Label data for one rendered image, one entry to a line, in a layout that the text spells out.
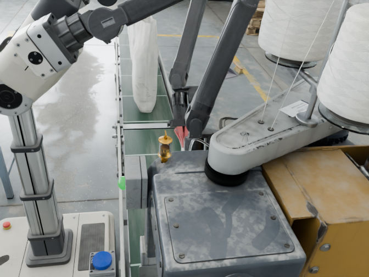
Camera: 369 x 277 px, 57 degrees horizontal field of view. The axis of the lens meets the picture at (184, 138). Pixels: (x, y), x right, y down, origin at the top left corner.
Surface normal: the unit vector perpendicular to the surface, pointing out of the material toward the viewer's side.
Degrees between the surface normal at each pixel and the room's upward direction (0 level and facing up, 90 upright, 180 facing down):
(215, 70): 75
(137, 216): 0
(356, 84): 85
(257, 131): 0
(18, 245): 0
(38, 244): 90
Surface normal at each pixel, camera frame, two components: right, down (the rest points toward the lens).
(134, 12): 0.24, 0.31
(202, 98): 0.07, 0.12
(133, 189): 0.17, 0.57
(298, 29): -0.32, 0.45
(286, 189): 0.08, -0.82
